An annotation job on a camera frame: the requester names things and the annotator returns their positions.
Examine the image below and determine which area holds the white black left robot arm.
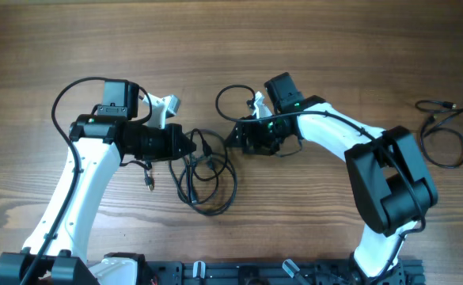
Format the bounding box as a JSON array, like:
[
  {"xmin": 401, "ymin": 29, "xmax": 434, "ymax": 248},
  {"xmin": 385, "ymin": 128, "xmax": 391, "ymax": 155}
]
[{"xmin": 0, "ymin": 78, "xmax": 196, "ymax": 284}]

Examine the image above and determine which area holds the black camera cable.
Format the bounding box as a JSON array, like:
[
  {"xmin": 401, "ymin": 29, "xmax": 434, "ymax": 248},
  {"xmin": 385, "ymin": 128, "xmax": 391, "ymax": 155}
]
[
  {"xmin": 214, "ymin": 84, "xmax": 427, "ymax": 285},
  {"xmin": 19, "ymin": 76, "xmax": 109, "ymax": 285}
]

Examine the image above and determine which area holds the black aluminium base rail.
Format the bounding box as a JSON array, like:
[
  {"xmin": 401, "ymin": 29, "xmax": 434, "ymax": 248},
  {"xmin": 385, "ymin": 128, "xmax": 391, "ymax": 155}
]
[{"xmin": 143, "ymin": 259, "xmax": 426, "ymax": 285}]

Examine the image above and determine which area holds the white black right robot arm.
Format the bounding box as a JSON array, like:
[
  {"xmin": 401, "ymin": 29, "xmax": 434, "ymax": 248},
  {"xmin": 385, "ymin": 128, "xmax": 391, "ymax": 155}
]
[{"xmin": 225, "ymin": 72, "xmax": 438, "ymax": 284}]

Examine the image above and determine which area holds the black thick USB cable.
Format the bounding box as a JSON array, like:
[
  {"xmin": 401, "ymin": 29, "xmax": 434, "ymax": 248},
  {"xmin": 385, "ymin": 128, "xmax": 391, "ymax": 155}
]
[{"xmin": 143, "ymin": 128, "xmax": 238, "ymax": 217}]

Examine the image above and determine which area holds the black right camera cable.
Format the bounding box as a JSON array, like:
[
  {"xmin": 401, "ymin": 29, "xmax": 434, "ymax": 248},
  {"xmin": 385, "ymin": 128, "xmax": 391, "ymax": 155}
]
[{"xmin": 214, "ymin": 84, "xmax": 427, "ymax": 285}]

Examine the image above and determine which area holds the black left camera cable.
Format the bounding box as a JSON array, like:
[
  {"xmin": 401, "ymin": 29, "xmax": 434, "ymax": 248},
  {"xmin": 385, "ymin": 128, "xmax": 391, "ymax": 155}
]
[{"xmin": 19, "ymin": 76, "xmax": 109, "ymax": 285}]

